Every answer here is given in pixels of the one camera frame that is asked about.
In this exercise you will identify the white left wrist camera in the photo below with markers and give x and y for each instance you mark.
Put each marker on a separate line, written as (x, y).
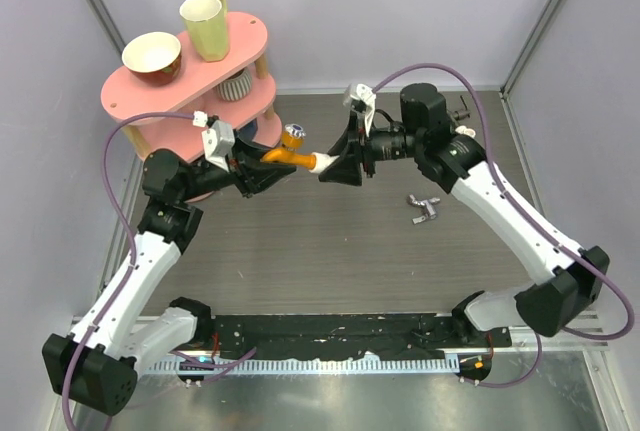
(218, 139)

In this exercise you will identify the red bowl white inside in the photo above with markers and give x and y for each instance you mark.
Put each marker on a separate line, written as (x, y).
(154, 57)

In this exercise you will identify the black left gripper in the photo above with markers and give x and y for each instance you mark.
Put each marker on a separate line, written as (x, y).
(257, 178)

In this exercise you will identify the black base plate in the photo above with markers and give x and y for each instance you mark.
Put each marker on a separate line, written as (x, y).
(339, 337)

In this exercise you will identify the orange faucet with chrome knob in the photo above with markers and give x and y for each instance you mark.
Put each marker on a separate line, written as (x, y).
(292, 138)

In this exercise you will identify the chrome faucet on table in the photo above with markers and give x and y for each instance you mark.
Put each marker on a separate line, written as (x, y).
(426, 207)

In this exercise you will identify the slotted cable duct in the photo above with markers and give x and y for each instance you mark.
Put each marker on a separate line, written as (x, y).
(368, 364)

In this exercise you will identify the dark faucet with white elbow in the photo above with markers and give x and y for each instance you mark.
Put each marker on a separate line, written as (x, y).
(459, 115)

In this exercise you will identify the striped grey bowl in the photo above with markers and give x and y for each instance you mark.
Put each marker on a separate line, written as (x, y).
(236, 87)

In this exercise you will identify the pink three-tier shelf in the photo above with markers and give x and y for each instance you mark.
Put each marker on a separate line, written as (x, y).
(123, 95)

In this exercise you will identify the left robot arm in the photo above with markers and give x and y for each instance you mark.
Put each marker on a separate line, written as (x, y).
(99, 362)

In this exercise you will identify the white PVC elbow fitting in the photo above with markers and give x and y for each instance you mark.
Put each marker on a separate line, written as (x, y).
(321, 162)

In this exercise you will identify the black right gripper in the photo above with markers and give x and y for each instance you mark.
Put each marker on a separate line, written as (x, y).
(346, 169)

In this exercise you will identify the dark blue mug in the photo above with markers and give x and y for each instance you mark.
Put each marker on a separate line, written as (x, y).
(251, 128)

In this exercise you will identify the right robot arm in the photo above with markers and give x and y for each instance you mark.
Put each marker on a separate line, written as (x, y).
(561, 285)

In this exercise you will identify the yellow-green mug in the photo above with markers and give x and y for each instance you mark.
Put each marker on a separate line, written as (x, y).
(206, 25)

